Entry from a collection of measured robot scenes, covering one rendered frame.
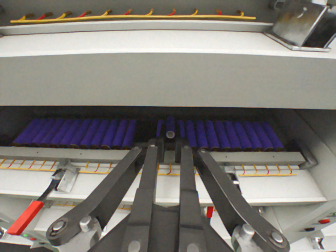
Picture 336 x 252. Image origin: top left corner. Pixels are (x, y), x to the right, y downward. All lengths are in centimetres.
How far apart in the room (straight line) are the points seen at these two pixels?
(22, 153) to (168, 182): 26
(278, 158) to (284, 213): 16
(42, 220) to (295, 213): 60
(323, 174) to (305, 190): 4
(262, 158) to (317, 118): 12
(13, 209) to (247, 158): 51
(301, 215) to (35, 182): 49
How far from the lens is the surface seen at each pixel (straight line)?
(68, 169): 26
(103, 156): 24
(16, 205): 48
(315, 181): 33
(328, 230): 58
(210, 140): 25
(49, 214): 52
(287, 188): 29
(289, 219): 40
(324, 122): 32
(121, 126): 27
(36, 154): 31
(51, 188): 25
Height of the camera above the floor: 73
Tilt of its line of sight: 34 degrees down
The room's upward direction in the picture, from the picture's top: straight up
